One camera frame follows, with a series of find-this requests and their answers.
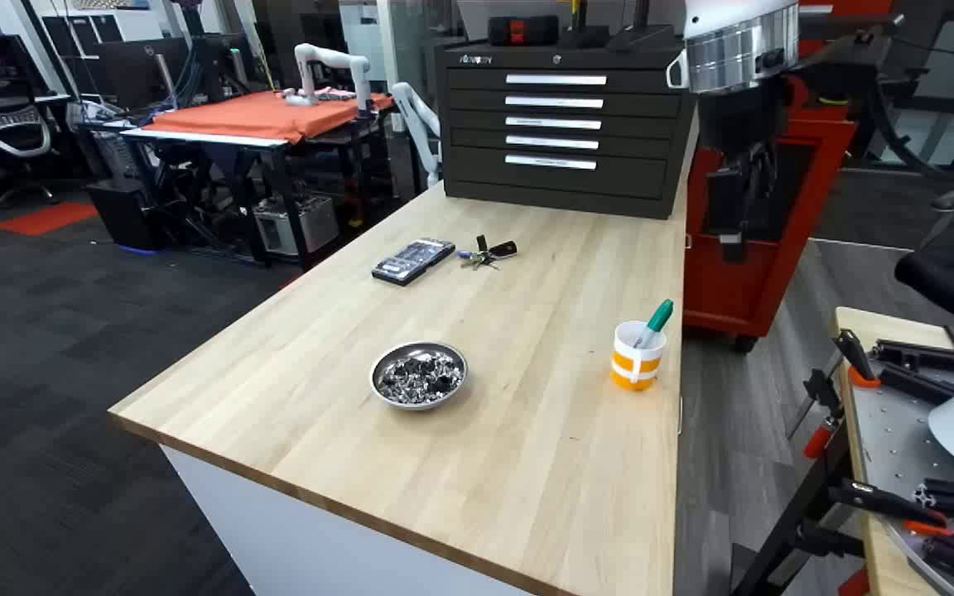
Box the green capped marker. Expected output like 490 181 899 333
634 299 674 348

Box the orange and white striped mug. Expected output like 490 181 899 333
610 321 666 390

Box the bunch of keys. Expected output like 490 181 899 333
458 236 515 269

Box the black calculator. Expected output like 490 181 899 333
370 237 455 285

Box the metal bowl of parts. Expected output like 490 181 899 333
366 342 468 410

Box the dark brown drawer tool chest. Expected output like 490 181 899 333
438 41 693 219

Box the orange topped workbench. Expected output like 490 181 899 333
126 91 393 262

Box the black box on chest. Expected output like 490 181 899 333
487 15 560 47

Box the side table with clamps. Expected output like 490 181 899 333
731 309 954 596

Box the black desk chair far left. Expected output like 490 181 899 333
0 37 52 161

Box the white pipe frame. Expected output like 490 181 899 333
282 41 373 110

